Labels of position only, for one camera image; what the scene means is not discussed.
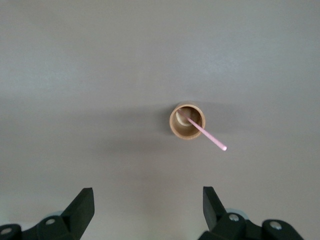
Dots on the brown wooden cup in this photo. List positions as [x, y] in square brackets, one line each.
[187, 121]

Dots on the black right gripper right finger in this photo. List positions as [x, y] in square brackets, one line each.
[225, 222]

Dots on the pink chopstick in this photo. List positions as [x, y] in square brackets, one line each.
[207, 135]

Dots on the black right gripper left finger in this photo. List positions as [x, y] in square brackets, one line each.
[75, 215]

